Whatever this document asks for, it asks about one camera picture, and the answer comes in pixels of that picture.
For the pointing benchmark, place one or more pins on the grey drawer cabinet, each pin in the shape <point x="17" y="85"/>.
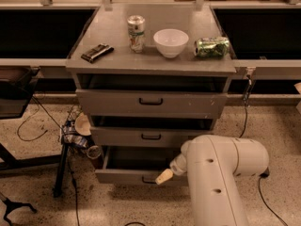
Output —
<point x="110" y="27"/>

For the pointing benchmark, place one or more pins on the grey drawer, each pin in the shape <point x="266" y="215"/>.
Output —
<point x="147" y="132"/>
<point x="162" y="96"/>
<point x="134" y="165"/>

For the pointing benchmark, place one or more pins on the black snack bar wrapper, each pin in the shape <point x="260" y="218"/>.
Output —
<point x="96" y="52"/>

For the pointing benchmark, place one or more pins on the brown cup on floor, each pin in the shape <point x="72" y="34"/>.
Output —
<point x="94" y="154"/>

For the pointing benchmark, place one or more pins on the white bowl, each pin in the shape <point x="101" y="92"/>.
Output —
<point x="170" y="42"/>

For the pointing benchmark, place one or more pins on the grey bottom drawer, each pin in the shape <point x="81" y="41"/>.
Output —
<point x="134" y="165"/>

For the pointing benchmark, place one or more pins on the black power adapter with cable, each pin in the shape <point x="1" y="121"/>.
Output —
<point x="264" y="175"/>

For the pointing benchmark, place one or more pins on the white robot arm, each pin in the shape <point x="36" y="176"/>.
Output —
<point x="211" y="163"/>

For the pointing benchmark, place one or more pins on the upright white soda can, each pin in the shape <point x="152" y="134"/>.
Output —
<point x="136" y="32"/>

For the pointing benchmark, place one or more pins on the grey middle drawer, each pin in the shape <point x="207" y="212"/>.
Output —
<point x="147" y="132"/>

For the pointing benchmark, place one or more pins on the black tripod foot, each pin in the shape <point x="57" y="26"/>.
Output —
<point x="11" y="206"/>

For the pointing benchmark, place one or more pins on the black stand leg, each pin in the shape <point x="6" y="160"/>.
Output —
<point x="60" y="171"/>

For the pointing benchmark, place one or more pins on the small bowl on floor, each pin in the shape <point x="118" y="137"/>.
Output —
<point x="82" y="125"/>

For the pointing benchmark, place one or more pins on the green can lying sideways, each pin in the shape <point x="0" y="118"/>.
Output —
<point x="211" y="47"/>

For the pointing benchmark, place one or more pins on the grey top drawer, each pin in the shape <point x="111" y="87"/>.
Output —
<point x="162" y="96"/>

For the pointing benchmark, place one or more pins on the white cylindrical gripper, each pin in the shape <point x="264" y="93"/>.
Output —
<point x="178" y="166"/>

